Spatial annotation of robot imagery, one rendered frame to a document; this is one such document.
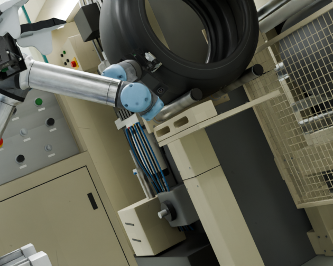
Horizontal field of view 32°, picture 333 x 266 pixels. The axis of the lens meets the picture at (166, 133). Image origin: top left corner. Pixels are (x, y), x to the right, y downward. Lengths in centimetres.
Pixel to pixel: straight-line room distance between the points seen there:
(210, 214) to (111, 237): 44
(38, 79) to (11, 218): 95
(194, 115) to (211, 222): 58
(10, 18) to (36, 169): 163
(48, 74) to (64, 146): 100
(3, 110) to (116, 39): 52
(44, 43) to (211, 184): 147
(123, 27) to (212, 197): 80
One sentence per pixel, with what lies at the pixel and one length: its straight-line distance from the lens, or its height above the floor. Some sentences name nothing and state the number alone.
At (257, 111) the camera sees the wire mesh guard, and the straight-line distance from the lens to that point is 260.
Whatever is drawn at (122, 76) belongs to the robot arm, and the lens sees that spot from 168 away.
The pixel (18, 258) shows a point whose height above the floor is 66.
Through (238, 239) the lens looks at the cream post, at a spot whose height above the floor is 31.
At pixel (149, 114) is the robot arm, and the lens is 169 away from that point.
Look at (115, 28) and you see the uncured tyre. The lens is 208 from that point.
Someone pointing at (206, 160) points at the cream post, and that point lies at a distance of 242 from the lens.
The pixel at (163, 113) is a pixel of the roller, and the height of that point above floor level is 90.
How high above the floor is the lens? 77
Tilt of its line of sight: 1 degrees up
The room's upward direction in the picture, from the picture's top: 24 degrees counter-clockwise
